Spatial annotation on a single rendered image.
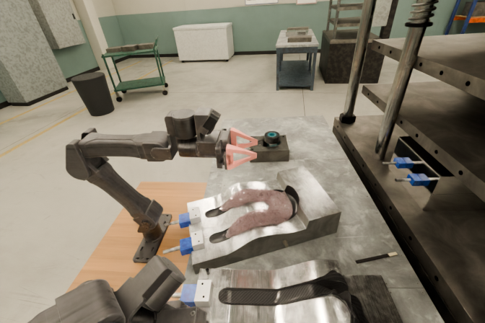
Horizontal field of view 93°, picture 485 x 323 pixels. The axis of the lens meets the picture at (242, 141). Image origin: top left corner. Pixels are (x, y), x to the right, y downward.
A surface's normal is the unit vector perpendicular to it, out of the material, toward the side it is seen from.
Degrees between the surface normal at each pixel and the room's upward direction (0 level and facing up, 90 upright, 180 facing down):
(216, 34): 90
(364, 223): 0
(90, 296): 16
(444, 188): 90
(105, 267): 0
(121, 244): 0
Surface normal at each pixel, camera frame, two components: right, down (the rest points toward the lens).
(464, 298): -0.07, -0.84
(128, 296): -0.29, -0.67
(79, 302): 0.13, -0.93
